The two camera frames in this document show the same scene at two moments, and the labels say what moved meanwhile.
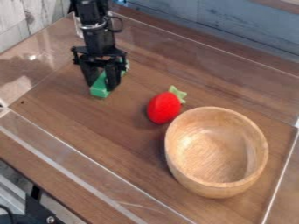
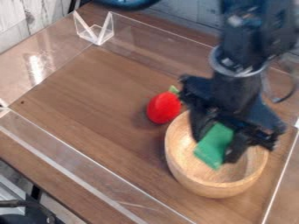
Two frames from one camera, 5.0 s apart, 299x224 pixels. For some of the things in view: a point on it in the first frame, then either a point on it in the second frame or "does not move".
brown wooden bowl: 216,148 does not move
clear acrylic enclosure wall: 140,124 does not move
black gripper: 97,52 → 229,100
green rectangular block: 99,89 → 212,148
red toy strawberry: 164,106 does not move
